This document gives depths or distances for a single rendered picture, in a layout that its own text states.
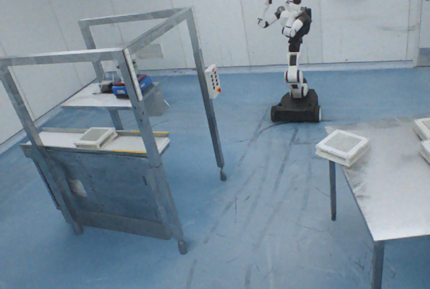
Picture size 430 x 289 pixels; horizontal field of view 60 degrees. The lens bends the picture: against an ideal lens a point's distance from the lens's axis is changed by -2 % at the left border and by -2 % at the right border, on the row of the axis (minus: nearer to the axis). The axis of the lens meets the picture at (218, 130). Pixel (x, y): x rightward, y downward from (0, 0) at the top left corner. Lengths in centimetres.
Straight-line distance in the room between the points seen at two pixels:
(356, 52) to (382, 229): 427
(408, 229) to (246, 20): 467
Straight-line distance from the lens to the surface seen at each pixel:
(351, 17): 586
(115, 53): 235
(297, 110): 454
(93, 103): 269
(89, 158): 311
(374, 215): 209
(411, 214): 212
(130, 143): 298
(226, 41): 633
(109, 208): 347
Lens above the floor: 228
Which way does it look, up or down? 29 degrees down
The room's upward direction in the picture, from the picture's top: 11 degrees counter-clockwise
